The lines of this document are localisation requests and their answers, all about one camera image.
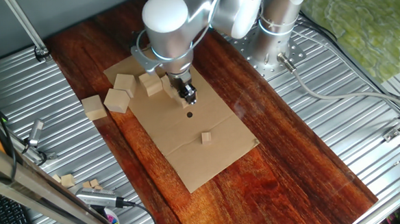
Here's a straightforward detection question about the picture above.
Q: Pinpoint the silver camera on stand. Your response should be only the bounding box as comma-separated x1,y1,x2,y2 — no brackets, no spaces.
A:
25,118,47,149

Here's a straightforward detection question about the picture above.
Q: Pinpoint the metal frame bar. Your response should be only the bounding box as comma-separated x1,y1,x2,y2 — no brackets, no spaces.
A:
0,126,127,224

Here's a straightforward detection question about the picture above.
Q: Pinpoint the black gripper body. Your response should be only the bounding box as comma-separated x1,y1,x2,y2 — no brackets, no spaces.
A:
168,69,195,93

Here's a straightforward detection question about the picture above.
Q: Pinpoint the reddish wood grain board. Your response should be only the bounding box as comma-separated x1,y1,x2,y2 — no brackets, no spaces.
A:
41,0,381,224

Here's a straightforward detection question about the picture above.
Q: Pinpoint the metal camera stand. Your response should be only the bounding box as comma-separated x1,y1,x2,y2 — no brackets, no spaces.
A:
10,132,58,164

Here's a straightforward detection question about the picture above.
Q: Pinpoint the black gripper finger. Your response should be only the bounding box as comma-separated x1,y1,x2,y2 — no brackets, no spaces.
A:
186,83,198,105
179,87,192,105

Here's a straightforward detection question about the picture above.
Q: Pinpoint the silver robot mounting plate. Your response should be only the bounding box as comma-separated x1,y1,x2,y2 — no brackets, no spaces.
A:
232,27,309,84

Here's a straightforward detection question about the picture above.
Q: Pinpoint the large wooden cube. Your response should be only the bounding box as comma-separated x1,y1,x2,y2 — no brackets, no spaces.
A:
169,86,195,111
112,72,138,99
80,94,108,122
160,73,178,99
102,87,132,115
138,71,164,98

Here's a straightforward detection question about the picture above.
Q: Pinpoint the aluminium stand pole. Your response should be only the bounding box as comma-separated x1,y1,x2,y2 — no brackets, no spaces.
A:
3,0,53,64

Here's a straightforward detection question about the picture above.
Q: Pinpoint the black camera cable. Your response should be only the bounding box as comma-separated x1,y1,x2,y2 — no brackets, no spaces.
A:
120,196,158,224

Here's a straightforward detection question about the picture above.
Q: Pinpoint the brown cardboard sheet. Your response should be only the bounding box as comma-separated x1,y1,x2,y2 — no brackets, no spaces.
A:
102,49,262,199

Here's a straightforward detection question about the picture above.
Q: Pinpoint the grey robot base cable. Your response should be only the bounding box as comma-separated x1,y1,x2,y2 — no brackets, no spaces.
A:
276,45,400,122

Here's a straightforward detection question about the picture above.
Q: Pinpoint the silver camera with cable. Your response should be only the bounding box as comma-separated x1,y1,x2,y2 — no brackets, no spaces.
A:
75,184,125,211

